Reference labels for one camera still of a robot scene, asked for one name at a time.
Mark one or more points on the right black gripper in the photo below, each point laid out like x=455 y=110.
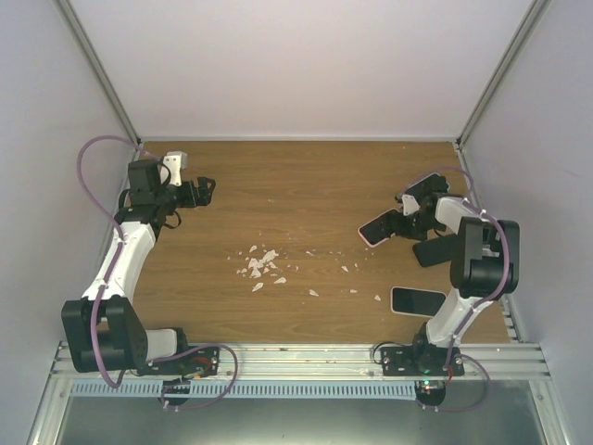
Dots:
x=401 y=231

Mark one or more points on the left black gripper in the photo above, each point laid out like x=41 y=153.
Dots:
x=204 y=196

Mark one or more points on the pink phone case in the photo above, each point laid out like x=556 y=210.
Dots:
x=369 y=233

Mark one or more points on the phone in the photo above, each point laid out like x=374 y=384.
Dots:
x=435 y=251
x=432 y=183
x=417 y=302

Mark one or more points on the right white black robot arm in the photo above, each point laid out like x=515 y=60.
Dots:
x=484 y=263

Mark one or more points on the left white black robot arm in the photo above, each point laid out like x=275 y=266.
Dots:
x=102 y=327

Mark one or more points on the phone in black case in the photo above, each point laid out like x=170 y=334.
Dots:
x=435 y=251

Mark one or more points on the phone in white case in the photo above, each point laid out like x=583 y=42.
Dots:
x=417 y=302

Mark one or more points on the white debris flakes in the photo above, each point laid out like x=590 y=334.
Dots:
x=309 y=263

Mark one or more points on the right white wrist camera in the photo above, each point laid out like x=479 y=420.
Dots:
x=409 y=204

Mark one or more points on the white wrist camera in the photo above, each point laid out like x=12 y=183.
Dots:
x=173 y=163
x=409 y=204

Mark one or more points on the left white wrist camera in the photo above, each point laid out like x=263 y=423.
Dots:
x=173 y=163

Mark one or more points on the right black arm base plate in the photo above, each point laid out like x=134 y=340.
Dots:
x=398 y=361

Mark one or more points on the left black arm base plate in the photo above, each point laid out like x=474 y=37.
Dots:
x=197 y=361

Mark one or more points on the aluminium front rail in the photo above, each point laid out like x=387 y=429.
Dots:
x=308 y=361

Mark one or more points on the grey slotted cable duct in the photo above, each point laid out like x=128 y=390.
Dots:
x=363 y=390

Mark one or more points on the left aluminium corner post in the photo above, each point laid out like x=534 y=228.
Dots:
x=82 y=39

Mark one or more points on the aluminium corner post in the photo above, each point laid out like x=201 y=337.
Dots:
x=527 y=25
x=82 y=39

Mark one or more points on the right aluminium corner post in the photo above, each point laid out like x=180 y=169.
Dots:
x=527 y=25

